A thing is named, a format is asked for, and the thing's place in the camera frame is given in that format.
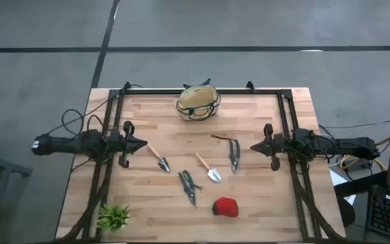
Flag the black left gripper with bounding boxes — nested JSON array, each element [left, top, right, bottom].
[[108, 121, 148, 169]]

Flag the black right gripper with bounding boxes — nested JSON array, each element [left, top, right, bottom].
[[249, 123, 286, 171]]

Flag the black pruning shears brown strap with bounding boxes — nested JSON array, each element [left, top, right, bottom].
[[211, 134, 242, 174]]

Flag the narrow dark-blade wooden-handle trowel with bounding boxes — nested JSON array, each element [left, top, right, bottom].
[[146, 142, 171, 174]]

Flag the wide silver-blade wooden-handle trowel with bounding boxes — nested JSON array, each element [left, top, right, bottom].
[[194, 152, 222, 184]]

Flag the green-handled pruning shears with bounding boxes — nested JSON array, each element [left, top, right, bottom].
[[177, 169, 203, 207]]

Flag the red gardening glove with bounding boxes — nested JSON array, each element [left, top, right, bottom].
[[211, 197, 240, 218]]

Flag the beige canvas bag green trim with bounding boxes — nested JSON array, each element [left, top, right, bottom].
[[175, 78, 222, 122]]

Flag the small green potted plant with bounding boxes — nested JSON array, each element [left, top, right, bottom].
[[96, 203, 131, 233]]

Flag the white paper sheet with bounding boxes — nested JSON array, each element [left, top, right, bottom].
[[329, 168, 357, 205]]

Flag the grey power box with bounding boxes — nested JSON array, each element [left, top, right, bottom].
[[345, 157, 374, 172]]

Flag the black computer desk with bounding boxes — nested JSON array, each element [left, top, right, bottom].
[[333, 171, 389, 201]]

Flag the black round stool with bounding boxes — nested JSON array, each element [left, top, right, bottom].
[[337, 198, 357, 228]]

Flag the grey metal cart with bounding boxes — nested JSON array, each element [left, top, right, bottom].
[[0, 135, 33, 244]]

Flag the black computer keyboard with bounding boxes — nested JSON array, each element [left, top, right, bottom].
[[364, 185, 390, 243]]

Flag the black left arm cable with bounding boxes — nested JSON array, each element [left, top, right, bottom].
[[47, 83, 115, 137]]

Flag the black aluminium table frame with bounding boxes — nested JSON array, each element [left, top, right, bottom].
[[58, 81, 347, 243]]

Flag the yellow cable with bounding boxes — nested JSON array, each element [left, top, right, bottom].
[[339, 135, 390, 172]]

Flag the thin grey cable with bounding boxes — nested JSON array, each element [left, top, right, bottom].
[[323, 118, 390, 131]]

